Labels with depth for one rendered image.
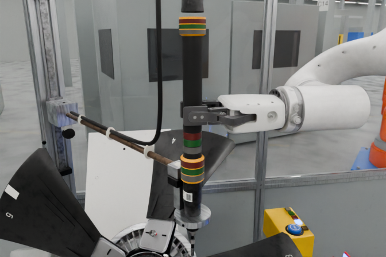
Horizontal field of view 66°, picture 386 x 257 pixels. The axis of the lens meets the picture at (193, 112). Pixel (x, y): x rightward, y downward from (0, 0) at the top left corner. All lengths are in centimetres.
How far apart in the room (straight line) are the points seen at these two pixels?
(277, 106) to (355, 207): 134
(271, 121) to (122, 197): 55
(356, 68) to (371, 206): 127
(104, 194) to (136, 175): 11
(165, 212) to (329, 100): 40
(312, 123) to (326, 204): 116
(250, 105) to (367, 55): 25
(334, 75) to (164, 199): 45
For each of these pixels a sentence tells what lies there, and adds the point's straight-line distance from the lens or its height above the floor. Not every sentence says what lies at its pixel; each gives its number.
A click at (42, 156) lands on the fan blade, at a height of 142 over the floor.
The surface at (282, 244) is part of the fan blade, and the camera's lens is 79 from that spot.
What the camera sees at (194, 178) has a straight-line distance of 53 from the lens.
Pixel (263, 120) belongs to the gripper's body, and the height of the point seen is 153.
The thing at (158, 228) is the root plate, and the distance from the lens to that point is 68.
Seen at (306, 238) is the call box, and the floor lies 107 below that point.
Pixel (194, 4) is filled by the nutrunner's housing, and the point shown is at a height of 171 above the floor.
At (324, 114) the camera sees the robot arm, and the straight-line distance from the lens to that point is 56.
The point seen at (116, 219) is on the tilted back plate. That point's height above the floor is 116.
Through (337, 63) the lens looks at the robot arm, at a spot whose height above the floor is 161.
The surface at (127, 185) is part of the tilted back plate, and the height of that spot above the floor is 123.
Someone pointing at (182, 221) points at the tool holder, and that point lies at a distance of 57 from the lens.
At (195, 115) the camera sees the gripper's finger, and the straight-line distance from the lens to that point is 48.
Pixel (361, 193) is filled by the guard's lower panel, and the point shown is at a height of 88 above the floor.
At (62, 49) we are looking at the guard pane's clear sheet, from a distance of 125.
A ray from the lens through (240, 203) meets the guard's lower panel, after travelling 148.
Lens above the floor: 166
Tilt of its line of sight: 15 degrees down
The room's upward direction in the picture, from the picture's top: straight up
